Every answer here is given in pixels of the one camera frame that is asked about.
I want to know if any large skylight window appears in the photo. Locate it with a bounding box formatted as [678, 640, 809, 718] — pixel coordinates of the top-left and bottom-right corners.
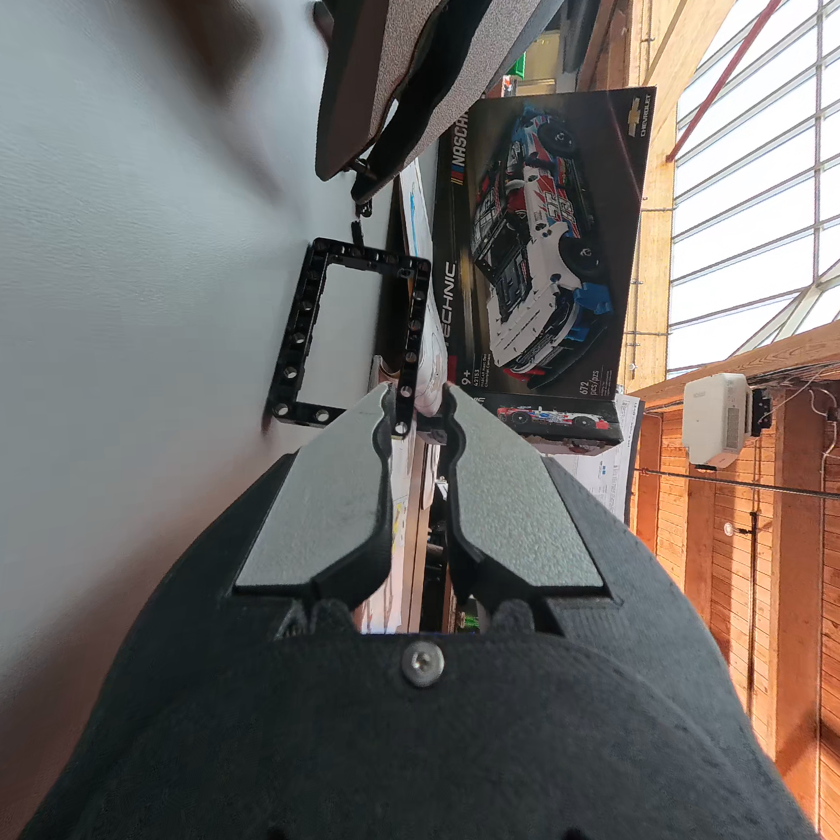
[665, 0, 840, 376]

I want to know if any white projector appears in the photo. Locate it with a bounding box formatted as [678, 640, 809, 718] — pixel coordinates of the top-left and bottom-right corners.
[680, 371, 773, 471]

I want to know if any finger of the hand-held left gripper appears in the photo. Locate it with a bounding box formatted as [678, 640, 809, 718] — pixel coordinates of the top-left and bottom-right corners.
[350, 0, 567, 206]
[314, 0, 455, 182]

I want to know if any open instruction booklet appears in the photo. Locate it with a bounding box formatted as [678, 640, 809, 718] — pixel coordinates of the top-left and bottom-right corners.
[358, 156, 455, 635]

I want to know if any black lego set box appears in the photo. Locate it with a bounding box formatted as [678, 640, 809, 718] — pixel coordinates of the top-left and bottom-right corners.
[428, 84, 658, 458]

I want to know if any black lego frame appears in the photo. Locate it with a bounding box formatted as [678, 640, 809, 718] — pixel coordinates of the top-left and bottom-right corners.
[264, 236, 434, 441]

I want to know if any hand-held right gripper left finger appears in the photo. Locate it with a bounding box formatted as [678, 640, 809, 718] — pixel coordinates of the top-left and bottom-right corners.
[234, 382, 396, 609]

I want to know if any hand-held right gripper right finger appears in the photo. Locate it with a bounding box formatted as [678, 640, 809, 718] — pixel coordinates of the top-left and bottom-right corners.
[441, 382, 605, 606]

